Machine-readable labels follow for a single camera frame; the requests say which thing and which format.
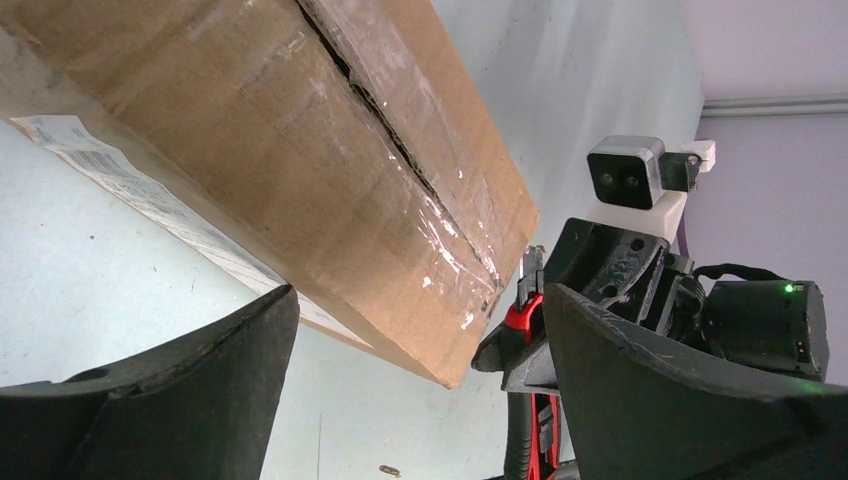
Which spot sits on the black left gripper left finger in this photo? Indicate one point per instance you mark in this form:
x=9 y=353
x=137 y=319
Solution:
x=200 y=406

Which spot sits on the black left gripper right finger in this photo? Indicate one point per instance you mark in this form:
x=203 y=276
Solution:
x=642 y=406

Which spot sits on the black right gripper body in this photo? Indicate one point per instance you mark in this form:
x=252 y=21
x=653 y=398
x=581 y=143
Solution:
x=667 y=299

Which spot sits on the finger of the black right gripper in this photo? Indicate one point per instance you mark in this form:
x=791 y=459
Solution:
x=616 y=268
x=526 y=365

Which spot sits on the red black utility knife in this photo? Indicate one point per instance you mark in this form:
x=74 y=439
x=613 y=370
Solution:
x=534 y=419

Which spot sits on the brown cardboard express box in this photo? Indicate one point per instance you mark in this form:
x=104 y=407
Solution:
x=341 y=143

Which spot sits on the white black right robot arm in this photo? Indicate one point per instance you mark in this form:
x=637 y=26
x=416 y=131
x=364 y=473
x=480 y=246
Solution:
x=746 y=315

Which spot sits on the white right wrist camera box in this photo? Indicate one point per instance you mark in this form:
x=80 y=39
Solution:
x=641 y=186

